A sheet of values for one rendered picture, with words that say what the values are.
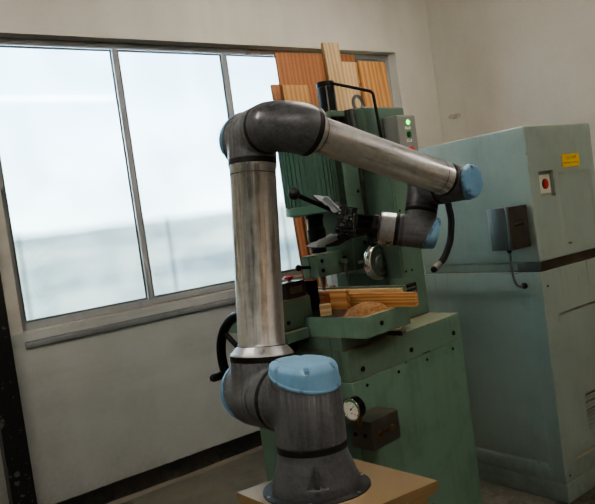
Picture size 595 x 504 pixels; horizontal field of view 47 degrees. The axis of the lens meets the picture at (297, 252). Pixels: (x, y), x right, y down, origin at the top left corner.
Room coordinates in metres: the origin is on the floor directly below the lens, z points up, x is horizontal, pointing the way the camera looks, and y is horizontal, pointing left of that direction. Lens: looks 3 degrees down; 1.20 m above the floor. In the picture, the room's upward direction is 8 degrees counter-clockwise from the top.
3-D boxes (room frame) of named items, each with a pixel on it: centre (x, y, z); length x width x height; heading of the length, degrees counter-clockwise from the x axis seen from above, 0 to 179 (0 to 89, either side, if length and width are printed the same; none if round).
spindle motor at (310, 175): (2.16, -0.07, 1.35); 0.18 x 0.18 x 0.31
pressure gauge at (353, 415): (1.82, -0.10, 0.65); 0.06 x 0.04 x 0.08; 44
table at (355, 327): (2.09, 0.01, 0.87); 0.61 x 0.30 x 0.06; 44
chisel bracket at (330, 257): (2.17, -0.09, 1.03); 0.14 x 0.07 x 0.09; 134
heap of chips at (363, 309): (1.92, -0.17, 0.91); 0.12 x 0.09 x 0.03; 134
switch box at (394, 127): (2.28, -0.40, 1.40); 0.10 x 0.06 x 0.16; 134
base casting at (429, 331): (2.24, -0.16, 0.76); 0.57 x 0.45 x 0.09; 134
